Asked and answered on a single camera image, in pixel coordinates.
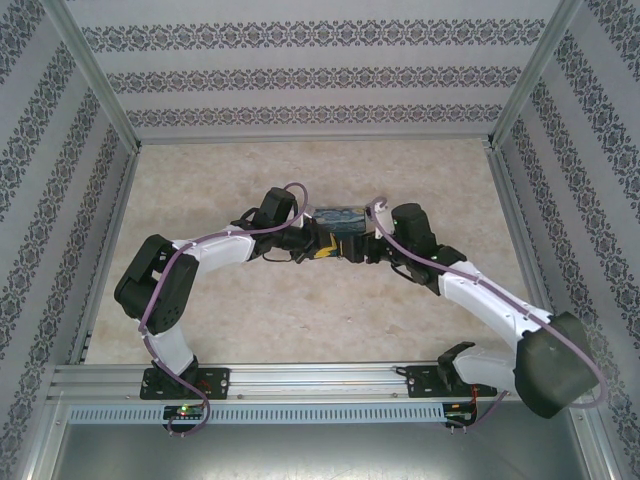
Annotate starry night print tin box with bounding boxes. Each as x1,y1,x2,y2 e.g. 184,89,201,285
309,203,371,261

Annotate small green circuit board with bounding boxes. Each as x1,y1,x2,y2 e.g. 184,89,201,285
445,402,480,427
163,405,207,427

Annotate grey metal sheet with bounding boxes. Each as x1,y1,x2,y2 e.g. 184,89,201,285
29,422,614,480

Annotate aluminium frame bar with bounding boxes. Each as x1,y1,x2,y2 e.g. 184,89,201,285
68,148,143,367
134,131,494,147
487,147,570,359

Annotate wide aluminium base rail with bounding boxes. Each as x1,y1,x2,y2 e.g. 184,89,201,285
48,362,587,402

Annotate slotted grey cable duct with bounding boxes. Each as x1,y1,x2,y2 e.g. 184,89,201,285
67,403,447,424

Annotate slanted aluminium frame post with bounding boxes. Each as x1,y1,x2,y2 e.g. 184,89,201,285
485,0,585,150
41,0,145,152

